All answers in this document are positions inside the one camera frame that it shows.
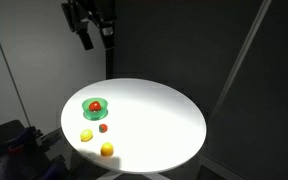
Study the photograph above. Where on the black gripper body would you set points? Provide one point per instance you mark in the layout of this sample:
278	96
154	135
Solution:
84	11

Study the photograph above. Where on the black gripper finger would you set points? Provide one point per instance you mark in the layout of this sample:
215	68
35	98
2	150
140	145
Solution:
108	37
86	40

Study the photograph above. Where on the orange round fruit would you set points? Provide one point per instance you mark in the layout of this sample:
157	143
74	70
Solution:
107	149

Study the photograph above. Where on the green plastic bowl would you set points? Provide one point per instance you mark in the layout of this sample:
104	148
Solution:
97	115

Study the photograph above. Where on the small red tomato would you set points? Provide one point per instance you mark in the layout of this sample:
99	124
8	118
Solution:
103	128

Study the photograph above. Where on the yellow lemon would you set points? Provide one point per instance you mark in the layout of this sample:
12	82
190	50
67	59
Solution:
86	135

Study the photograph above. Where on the purple clamp orange tips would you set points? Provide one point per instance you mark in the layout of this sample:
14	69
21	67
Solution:
55	168
24	138

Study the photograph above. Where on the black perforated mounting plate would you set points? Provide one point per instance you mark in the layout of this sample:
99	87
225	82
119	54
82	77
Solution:
0	156

